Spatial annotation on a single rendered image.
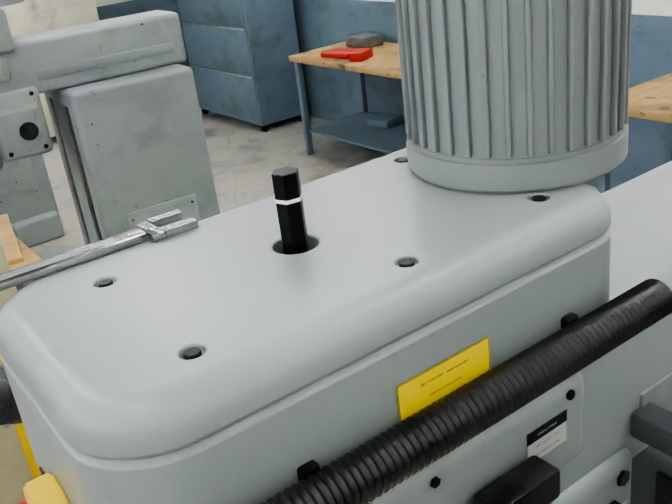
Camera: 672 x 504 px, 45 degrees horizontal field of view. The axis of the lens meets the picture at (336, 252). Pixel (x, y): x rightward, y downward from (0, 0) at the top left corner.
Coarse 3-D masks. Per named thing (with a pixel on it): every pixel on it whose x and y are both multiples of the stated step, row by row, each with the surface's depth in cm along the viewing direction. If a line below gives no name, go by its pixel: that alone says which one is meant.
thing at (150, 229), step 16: (144, 224) 69; (160, 224) 70; (176, 224) 68; (192, 224) 68; (112, 240) 66; (128, 240) 66; (144, 240) 67; (64, 256) 64; (80, 256) 64; (96, 256) 65; (16, 272) 62; (32, 272) 62; (48, 272) 63; (0, 288) 61
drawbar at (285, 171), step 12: (288, 168) 61; (276, 180) 60; (288, 180) 60; (276, 192) 61; (288, 192) 60; (300, 192) 61; (276, 204) 61; (300, 204) 61; (288, 216) 61; (300, 216) 61; (288, 228) 61; (300, 228) 62; (288, 240) 62; (300, 240) 62; (288, 252) 62; (300, 252) 62
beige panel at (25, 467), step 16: (0, 240) 220; (0, 256) 221; (0, 272) 222; (0, 304) 224; (0, 432) 234; (16, 432) 237; (0, 448) 236; (16, 448) 239; (0, 464) 237; (16, 464) 240; (32, 464) 243; (0, 480) 238; (16, 480) 242; (0, 496) 240; (16, 496) 243
